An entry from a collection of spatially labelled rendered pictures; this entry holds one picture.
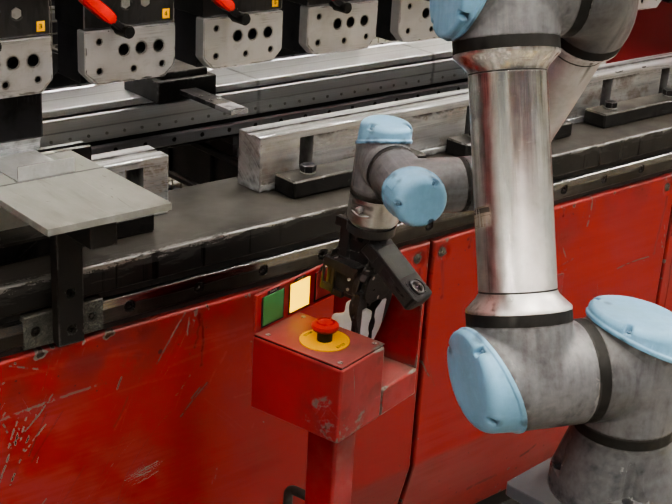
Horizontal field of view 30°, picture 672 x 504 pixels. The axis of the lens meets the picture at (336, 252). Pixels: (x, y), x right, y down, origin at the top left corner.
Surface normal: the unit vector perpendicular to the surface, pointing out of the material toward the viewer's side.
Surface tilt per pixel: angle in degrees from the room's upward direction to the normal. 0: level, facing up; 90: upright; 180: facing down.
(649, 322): 7
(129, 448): 90
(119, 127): 90
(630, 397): 96
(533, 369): 64
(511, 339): 73
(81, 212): 0
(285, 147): 90
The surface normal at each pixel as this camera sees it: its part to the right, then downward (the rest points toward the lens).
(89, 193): 0.06, -0.93
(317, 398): -0.59, 0.27
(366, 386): 0.80, 0.26
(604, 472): -0.41, 0.02
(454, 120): 0.65, 0.32
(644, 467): 0.26, 0.07
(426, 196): 0.30, 0.44
